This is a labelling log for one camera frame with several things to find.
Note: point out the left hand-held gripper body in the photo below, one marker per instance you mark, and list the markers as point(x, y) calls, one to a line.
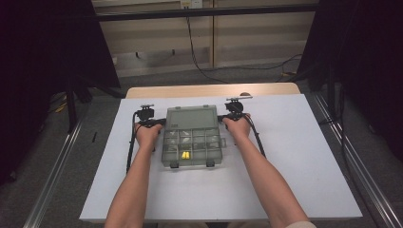
point(145, 114)

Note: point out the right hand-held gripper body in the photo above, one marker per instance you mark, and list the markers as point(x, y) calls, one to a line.
point(235, 107)

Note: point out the grey clear compartment box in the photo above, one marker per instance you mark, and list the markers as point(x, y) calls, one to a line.
point(191, 139)

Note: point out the person's left hand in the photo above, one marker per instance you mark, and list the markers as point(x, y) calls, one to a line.
point(148, 136)

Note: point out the person's right hand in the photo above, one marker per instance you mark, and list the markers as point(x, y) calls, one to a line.
point(237, 128)

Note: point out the wooden table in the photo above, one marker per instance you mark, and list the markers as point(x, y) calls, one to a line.
point(190, 90)

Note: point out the small black floor strip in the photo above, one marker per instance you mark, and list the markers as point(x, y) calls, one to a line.
point(94, 136)

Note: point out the white table board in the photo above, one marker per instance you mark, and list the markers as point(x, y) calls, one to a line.
point(285, 142)

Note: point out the black metal stand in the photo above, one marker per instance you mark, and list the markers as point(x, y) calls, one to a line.
point(331, 95)
point(71, 107)

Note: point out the black horizontal bar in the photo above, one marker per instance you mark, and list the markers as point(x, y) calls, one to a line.
point(206, 12)

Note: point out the black curtain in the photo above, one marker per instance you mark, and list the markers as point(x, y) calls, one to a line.
point(38, 63)
point(364, 47)

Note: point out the wall power socket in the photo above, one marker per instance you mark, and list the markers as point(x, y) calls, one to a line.
point(191, 3)

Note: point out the aluminium floor rail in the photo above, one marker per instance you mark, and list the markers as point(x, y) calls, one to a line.
point(50, 186)
point(355, 152)

